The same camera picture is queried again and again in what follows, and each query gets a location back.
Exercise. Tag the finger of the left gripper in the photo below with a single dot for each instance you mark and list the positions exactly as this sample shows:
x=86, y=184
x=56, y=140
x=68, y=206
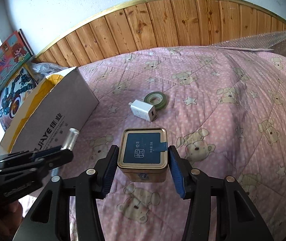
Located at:
x=57, y=159
x=40, y=154

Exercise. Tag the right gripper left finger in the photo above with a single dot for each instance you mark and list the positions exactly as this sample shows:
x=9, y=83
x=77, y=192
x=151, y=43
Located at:
x=94, y=183

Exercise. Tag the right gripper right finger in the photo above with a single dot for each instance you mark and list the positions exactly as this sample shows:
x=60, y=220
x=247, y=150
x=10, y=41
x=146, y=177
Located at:
x=196, y=186

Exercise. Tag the silver metal cylinder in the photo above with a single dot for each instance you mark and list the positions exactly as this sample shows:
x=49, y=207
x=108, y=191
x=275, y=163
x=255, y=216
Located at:
x=68, y=143

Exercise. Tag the gold blue tin box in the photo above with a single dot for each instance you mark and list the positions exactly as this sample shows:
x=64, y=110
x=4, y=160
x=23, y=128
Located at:
x=143, y=154

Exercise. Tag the white usb charger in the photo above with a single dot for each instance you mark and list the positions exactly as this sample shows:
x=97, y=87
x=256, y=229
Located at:
x=143, y=110

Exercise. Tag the green tape roll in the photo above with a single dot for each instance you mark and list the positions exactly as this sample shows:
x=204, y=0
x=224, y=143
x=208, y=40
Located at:
x=157, y=99

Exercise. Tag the white cardboard box yellow tape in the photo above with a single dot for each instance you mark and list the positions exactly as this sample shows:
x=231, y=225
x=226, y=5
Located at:
x=59, y=102

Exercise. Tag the robot toy box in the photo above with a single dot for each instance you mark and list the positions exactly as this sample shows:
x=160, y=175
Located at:
x=14, y=94

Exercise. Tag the pink bear quilt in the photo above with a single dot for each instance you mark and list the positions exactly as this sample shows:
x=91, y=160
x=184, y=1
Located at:
x=225, y=113

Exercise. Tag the bubble wrap left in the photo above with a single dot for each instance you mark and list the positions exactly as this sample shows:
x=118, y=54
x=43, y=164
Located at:
x=40, y=70

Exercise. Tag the bubble wrap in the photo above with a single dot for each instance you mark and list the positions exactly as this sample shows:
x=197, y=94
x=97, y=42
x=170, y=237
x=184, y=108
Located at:
x=274, y=42
x=40, y=70

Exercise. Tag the colourful cartoon toy box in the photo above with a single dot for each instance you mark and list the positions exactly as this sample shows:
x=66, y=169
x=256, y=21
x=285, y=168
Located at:
x=14, y=52

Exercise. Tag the bubble wrap right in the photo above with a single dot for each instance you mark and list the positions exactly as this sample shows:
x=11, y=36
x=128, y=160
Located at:
x=274, y=42

